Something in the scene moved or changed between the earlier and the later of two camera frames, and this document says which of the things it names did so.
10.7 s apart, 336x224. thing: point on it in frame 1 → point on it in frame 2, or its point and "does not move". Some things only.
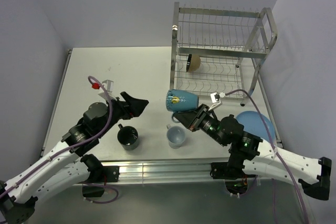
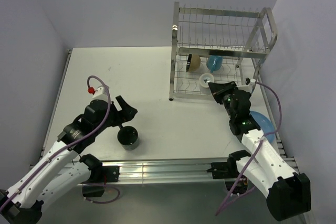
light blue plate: [252, 122] does not move
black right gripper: [187, 117] → [217, 89]
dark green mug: [127, 136] does not move
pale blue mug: [175, 135] → [203, 80]
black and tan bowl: [193, 63] does not move
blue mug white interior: [178, 100] → [214, 62]
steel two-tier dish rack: [219, 51] does not move
